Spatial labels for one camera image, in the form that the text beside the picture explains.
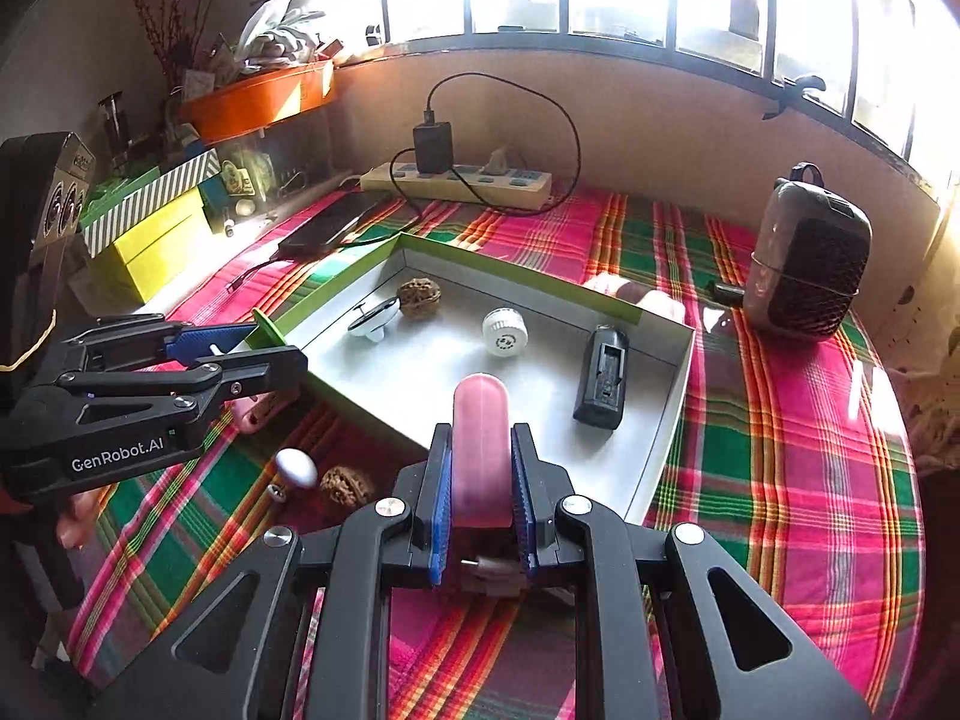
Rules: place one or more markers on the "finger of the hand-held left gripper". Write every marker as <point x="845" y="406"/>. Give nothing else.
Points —
<point x="202" y="340"/>
<point x="262" y="371"/>

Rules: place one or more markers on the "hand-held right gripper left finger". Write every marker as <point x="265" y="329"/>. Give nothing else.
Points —
<point x="441" y="510"/>

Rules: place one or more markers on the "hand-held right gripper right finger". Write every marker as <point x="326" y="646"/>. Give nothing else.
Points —
<point x="525" y="510"/>

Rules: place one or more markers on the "pink rounded block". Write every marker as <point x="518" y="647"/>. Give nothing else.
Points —
<point x="251" y="412"/>

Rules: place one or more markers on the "pink bar with white plug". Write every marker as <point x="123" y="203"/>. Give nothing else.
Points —
<point x="480" y="450"/>

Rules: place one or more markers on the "brown walnut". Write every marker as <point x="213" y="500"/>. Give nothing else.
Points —
<point x="420" y="298"/>
<point x="346" y="489"/>

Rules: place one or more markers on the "white mushroom-shaped knob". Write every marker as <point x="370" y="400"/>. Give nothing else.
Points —
<point x="296" y="467"/>

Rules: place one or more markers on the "green white cardboard box tray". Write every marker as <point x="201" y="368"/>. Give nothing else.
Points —
<point x="420" y="382"/>

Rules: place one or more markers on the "black rectangular battery case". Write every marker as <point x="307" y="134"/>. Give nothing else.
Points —
<point x="602" y="379"/>

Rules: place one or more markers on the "white round ribbed cap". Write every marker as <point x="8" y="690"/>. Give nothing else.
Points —
<point x="504" y="330"/>

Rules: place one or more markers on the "person's left hand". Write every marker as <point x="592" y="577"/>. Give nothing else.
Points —
<point x="79" y="521"/>

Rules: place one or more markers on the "yellow cardboard box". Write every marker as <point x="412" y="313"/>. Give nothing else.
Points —
<point x="150" y="241"/>

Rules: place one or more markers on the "green white striped box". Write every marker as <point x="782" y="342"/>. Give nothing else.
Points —
<point x="146" y="195"/>

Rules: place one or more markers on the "black phone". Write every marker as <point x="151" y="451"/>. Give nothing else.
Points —
<point x="330" y="229"/>

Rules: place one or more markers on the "green printed box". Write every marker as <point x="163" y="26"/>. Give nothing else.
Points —
<point x="244" y="176"/>

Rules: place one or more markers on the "dark glass jar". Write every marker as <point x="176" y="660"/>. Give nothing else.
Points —
<point x="112" y="124"/>

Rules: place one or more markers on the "orange tray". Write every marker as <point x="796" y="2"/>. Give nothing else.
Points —
<point x="255" y="103"/>

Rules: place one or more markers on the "white power strip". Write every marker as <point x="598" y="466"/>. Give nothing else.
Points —
<point x="457" y="185"/>

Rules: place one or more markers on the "black power adapter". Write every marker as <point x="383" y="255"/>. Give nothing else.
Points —
<point x="433" y="146"/>

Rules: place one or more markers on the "black plug connector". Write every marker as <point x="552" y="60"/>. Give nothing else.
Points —
<point x="724" y="291"/>

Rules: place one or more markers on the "small grey plug adapter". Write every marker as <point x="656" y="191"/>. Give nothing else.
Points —
<point x="496" y="161"/>

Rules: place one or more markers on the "dried red branches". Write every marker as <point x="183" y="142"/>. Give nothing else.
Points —
<point x="172" y="22"/>

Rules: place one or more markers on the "pale leafy plant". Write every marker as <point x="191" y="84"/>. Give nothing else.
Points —
<point x="277" y="22"/>

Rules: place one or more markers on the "grey portable speaker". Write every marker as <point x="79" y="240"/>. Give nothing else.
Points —
<point x="814" y="262"/>

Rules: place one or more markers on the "cream dotted curtain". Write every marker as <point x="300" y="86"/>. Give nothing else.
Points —
<point x="930" y="405"/>

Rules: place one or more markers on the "black window latch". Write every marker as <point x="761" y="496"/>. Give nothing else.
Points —
<point x="795" y="91"/>

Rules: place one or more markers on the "window with black frame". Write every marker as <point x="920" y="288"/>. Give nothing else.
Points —
<point x="600" y="41"/>

